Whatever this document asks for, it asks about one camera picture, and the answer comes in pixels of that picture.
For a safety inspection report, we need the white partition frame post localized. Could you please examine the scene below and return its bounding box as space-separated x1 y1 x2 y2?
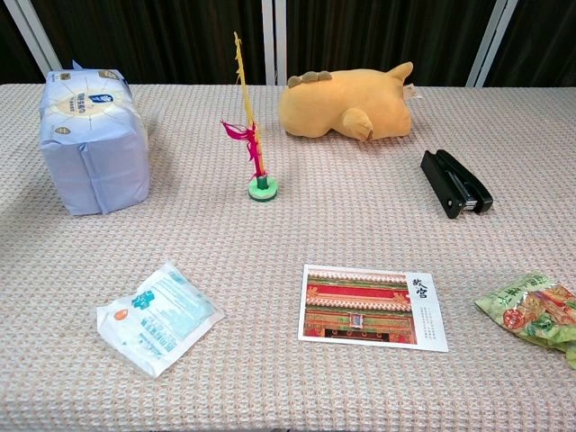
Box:
261 0 288 86
3 0 63 72
465 0 520 88

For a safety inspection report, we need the blue tissue paper pack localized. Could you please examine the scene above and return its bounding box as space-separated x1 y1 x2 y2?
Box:
39 61 151 217

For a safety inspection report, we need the yellow plush toy animal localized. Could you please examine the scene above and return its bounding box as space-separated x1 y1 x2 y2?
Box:
277 61 415 142

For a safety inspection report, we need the woven patterned tablecloth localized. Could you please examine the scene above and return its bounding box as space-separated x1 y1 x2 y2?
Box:
0 83 576 432

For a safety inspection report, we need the green snack bag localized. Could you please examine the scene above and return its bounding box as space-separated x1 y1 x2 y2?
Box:
473 272 576 366

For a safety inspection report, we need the feather shuttlecock with green base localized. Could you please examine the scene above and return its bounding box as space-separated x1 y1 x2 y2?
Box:
220 31 279 202

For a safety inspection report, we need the black stapler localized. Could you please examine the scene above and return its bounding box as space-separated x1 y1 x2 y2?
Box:
419 148 495 221

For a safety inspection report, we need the white medical mask packet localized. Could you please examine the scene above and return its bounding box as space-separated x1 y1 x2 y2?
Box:
96 260 226 379

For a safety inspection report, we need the palace picture postcard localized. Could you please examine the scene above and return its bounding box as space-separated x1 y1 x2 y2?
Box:
297 264 450 353

